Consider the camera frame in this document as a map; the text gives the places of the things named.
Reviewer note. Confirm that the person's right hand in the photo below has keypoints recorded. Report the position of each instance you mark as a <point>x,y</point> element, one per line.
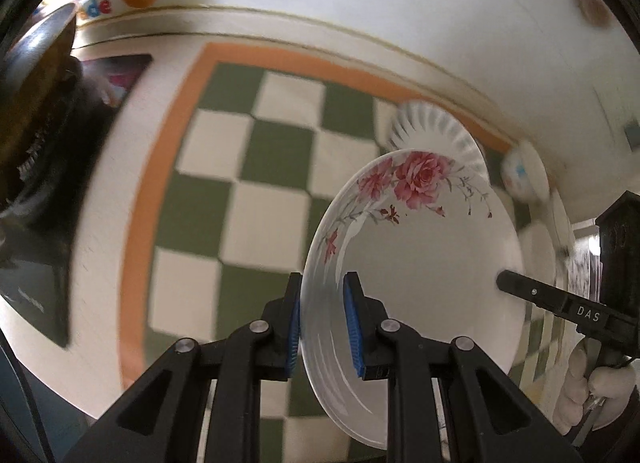
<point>612,383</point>

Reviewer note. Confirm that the white bowl with blue print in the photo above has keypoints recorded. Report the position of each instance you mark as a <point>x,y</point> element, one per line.
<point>520,173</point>

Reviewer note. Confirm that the metal wok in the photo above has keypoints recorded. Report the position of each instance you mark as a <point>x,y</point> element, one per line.
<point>30,73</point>

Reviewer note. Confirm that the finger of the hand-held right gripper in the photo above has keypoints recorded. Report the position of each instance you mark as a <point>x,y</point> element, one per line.
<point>560,300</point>

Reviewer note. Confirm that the plain white plate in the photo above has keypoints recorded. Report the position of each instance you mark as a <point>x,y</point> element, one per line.
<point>537,253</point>

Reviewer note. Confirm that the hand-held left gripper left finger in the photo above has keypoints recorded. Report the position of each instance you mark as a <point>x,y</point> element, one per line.
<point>294,333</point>

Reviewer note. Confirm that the black stove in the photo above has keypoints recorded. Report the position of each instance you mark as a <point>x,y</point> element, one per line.
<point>35,283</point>

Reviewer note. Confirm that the rose print white plate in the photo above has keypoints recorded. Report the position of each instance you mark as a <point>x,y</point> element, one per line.
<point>425,268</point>

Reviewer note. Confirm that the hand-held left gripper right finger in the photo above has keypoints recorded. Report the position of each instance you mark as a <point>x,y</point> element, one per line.
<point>352,333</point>

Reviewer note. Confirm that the green white checkered mat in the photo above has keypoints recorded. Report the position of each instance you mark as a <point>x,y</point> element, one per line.
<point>280,193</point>

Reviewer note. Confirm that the white fluted plate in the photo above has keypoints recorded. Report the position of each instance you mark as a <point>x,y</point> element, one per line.
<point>430,128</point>

